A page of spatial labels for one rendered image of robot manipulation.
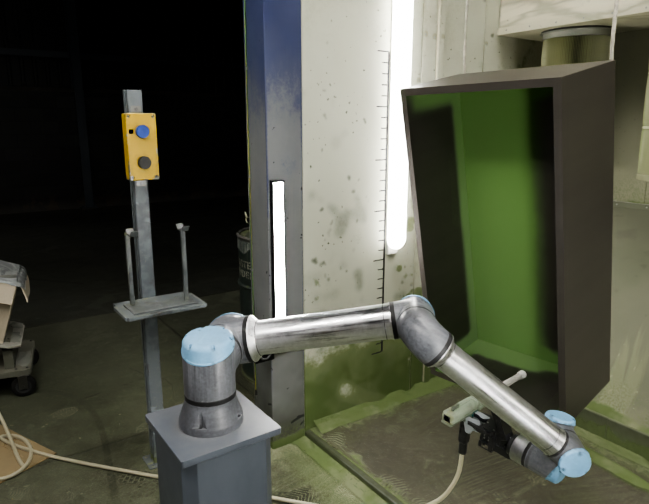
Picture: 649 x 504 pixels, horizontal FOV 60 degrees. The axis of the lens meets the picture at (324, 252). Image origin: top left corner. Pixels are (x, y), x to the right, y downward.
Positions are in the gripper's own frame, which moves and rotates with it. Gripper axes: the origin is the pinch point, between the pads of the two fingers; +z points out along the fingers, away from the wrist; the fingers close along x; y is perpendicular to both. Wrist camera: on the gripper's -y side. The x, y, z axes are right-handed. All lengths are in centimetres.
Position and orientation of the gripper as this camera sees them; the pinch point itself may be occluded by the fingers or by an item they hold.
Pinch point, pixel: (465, 412)
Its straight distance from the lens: 212.9
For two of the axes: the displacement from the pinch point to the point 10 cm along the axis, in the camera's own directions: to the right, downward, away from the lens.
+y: -0.3, 9.4, 3.4
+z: -6.7, -2.7, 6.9
